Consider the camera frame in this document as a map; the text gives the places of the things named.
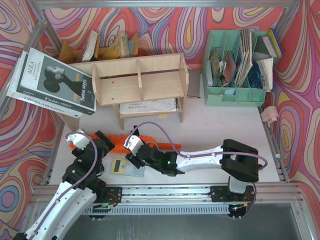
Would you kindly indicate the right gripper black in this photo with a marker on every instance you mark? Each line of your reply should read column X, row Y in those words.
column 136, row 158

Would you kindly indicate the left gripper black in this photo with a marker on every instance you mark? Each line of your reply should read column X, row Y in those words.
column 100, row 144

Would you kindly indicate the beige and blue calculator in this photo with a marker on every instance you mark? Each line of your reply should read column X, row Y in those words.
column 121, row 166

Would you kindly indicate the orange microfiber duster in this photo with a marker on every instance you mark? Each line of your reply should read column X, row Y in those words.
column 119, row 141

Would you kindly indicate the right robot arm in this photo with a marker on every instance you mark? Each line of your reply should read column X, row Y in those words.
column 239, row 160

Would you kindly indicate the wooden bookshelf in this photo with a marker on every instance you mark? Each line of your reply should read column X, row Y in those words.
column 138, row 79

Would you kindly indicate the black binder clip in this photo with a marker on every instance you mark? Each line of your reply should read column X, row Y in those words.
column 135, row 131

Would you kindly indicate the yellow sticky note pad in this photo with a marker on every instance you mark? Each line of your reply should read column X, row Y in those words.
column 162, row 116

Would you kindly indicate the spiral notebook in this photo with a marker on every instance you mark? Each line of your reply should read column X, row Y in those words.
column 152, row 106

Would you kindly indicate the Twins story book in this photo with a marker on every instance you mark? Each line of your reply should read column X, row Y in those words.
column 49, row 79

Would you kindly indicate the yellow file rack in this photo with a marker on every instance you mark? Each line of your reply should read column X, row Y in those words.
column 121, row 48

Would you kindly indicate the white Chokladfabriken book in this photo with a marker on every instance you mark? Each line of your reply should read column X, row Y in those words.
column 13, row 92

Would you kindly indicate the mint green desk organizer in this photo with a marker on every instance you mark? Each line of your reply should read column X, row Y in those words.
column 225, row 66

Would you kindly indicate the pink piggy figurine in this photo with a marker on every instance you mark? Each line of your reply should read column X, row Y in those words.
column 269, row 115

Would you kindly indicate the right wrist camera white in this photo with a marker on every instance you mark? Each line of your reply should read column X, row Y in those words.
column 133, row 143

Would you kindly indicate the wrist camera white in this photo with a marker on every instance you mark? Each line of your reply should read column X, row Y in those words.
column 78, row 138
column 133, row 143

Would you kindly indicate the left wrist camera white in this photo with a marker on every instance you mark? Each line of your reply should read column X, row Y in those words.
column 78, row 138

